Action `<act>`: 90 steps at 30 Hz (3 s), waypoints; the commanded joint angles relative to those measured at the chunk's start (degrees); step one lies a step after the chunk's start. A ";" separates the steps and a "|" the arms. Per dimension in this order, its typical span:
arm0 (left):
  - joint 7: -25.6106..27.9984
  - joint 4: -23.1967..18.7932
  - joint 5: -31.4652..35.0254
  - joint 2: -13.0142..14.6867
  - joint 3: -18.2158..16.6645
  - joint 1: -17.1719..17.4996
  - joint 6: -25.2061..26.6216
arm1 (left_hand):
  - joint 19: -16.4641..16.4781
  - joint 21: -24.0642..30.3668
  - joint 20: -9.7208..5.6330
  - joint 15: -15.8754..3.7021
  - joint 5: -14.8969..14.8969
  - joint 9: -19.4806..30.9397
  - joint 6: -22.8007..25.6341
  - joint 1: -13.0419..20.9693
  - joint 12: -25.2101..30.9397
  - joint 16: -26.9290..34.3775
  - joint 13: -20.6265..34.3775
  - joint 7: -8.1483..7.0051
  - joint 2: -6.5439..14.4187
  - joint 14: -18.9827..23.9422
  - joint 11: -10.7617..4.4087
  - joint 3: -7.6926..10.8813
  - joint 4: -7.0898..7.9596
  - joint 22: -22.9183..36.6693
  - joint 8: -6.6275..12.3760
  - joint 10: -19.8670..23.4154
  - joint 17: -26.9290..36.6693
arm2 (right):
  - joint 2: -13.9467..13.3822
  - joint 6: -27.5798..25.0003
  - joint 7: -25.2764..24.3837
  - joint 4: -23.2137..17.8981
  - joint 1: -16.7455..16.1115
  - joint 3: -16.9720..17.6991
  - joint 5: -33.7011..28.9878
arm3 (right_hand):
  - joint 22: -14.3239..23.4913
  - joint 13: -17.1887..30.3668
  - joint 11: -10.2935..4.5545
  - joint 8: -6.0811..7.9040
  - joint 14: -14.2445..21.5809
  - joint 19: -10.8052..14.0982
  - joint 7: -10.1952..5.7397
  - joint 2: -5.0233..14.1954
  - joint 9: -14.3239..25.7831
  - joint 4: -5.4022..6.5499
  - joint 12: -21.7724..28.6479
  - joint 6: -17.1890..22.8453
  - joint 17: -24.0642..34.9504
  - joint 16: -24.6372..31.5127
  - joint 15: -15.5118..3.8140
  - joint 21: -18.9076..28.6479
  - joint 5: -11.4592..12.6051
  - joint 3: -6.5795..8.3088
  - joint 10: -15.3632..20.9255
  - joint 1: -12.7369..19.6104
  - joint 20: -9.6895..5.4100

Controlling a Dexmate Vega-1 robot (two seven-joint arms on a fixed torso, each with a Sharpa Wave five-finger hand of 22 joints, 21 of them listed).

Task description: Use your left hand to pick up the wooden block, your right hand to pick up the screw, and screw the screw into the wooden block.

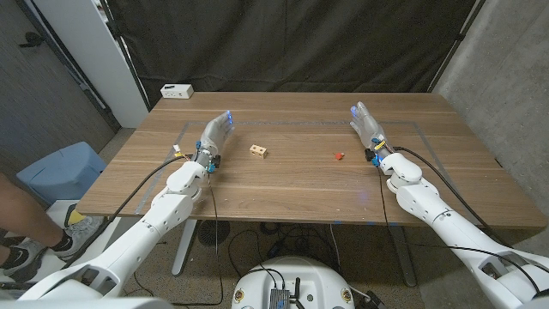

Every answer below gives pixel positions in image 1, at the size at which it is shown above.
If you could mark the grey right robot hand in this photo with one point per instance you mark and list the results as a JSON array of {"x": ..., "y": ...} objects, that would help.
[{"x": 369, "y": 129}]

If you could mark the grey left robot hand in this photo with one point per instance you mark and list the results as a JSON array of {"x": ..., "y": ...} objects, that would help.
[{"x": 214, "y": 135}]

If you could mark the red-headed wooden screw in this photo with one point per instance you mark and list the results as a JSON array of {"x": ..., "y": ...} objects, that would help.
[{"x": 339, "y": 156}]

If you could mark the small wooden block with holes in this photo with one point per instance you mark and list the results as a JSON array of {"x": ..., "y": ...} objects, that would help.
[{"x": 258, "y": 150}]

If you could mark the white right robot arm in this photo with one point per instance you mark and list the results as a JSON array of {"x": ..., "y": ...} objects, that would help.
[{"x": 429, "y": 201}]

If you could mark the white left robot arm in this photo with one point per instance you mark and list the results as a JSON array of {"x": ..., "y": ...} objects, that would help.
[{"x": 163, "y": 214}]

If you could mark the white power strip box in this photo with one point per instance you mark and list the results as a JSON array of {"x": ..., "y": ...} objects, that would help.
[{"x": 176, "y": 91}]

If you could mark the round black floor fan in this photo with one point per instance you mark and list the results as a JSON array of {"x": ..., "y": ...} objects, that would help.
[{"x": 213, "y": 233}]

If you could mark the black backdrop curtain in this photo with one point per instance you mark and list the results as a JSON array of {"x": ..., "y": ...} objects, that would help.
[{"x": 279, "y": 43}]

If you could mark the white table leg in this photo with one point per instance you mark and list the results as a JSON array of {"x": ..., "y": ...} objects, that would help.
[{"x": 184, "y": 249}]

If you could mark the grey table leg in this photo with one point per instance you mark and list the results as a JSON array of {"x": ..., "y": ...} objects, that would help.
[{"x": 403, "y": 257}]

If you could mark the white cabinet panel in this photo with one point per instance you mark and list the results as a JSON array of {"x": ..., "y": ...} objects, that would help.
[{"x": 98, "y": 56}]

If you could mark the blue plastic bin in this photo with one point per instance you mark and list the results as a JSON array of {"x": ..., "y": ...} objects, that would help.
[{"x": 60, "y": 171}]

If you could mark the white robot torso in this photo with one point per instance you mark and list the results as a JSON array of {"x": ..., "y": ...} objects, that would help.
[{"x": 317, "y": 279}]

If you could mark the grey sneaker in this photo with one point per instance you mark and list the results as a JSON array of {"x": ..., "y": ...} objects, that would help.
[{"x": 81, "y": 234}]

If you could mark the grey device on torso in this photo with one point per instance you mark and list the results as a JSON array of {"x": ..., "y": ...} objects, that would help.
[{"x": 279, "y": 299}]

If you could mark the person's bare leg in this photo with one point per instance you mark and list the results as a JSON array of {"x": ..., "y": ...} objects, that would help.
[{"x": 21, "y": 210}]

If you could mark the black white sneaker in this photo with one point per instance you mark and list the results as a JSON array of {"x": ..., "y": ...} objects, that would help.
[{"x": 19, "y": 259}]

